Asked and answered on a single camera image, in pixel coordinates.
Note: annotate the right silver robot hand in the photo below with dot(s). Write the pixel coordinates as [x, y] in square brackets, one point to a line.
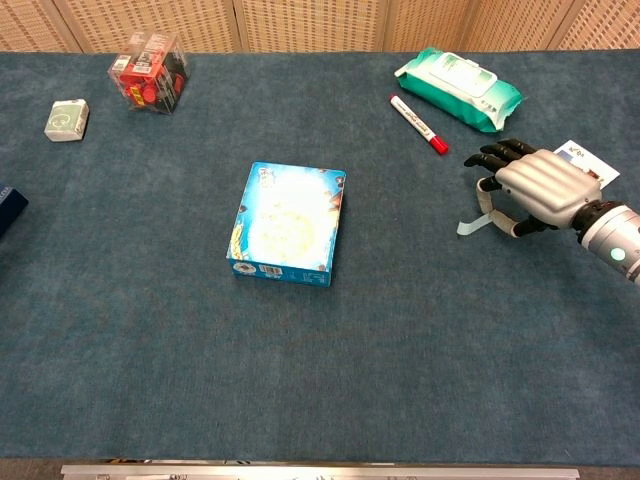
[545, 187]

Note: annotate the blue cookie snack box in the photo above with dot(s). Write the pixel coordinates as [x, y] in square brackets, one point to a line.
[287, 220]

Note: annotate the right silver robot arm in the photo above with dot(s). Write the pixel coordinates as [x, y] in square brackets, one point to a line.
[615, 235]

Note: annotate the clear box with red contents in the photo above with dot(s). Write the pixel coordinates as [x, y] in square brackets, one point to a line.
[150, 75]

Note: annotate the small pale green box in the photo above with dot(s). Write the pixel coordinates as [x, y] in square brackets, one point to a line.
[66, 120]

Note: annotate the dark blue box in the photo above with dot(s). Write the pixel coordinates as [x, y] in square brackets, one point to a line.
[10, 210]

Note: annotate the postcard with red palace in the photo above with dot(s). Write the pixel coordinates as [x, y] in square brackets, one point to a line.
[597, 167]

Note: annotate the green wet wipes pack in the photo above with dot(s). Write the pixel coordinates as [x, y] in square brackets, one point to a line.
[460, 87]

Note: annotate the white marker with red cap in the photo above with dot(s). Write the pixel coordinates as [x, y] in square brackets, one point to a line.
[419, 125]

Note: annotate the wicker folding screen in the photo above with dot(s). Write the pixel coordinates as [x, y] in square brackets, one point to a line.
[310, 25]

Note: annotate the blue felt table cover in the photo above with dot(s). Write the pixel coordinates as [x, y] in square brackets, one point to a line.
[200, 350]

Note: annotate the aluminium table edge rail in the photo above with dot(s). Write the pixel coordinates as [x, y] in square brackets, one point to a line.
[320, 472]

